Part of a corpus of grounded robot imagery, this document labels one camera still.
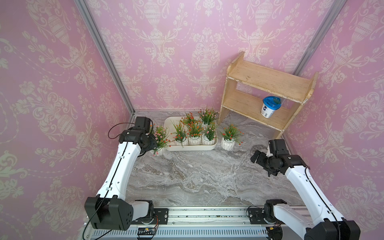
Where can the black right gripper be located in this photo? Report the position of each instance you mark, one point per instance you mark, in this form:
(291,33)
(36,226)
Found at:
(260,161)

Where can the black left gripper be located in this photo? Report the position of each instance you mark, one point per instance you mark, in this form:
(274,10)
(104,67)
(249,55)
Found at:
(153,144)

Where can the large pink flower pot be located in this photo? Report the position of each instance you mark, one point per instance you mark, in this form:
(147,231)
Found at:
(161,136)

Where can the pink flower pot mid-right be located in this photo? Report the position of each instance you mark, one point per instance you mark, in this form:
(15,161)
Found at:
(180,134)

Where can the red flower pot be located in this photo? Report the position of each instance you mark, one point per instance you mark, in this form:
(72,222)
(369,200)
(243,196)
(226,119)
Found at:
(189,119)

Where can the orange flower pot front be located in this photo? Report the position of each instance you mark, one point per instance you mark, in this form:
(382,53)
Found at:
(194,133)

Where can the orange flower pot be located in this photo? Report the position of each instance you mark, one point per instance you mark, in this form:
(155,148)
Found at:
(194,133)
(231,137)

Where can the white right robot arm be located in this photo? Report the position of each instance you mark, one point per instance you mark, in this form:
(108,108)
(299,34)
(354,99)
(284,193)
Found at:
(327,222)

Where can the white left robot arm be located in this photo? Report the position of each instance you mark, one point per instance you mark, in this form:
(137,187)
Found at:
(108,210)

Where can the white plastic storage box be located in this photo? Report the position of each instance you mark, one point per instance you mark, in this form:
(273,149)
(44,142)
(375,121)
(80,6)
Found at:
(173,147)

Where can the blue lidded white cup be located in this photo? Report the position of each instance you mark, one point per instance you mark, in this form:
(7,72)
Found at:
(270,105)

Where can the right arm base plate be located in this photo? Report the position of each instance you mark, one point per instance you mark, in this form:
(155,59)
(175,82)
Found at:
(256,215)

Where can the aluminium mounting rail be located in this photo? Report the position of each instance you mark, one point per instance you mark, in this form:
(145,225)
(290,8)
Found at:
(202,223)

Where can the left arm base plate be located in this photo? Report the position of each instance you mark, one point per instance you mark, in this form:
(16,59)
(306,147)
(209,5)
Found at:
(158,216)

